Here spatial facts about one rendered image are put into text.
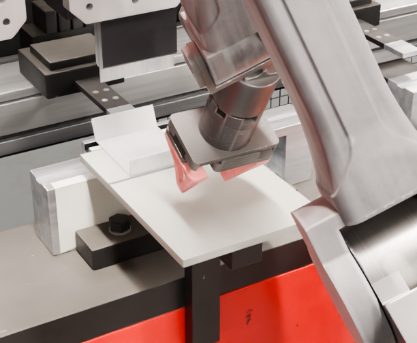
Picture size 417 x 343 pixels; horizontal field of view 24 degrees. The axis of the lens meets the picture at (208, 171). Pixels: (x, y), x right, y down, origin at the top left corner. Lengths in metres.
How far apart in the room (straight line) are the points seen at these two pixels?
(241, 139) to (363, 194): 0.46
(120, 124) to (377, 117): 0.74
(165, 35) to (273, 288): 0.36
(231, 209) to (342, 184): 0.56
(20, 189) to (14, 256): 1.92
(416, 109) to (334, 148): 0.95
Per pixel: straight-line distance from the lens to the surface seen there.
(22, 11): 1.09
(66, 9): 1.13
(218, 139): 1.00
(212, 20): 0.82
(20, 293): 1.20
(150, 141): 1.23
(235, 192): 1.13
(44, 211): 1.24
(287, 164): 1.37
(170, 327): 1.24
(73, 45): 1.44
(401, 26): 1.77
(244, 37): 0.86
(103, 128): 1.24
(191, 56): 0.88
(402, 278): 0.56
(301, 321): 1.36
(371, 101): 0.54
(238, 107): 0.95
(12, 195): 3.15
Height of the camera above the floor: 1.57
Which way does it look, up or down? 29 degrees down
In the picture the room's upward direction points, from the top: straight up
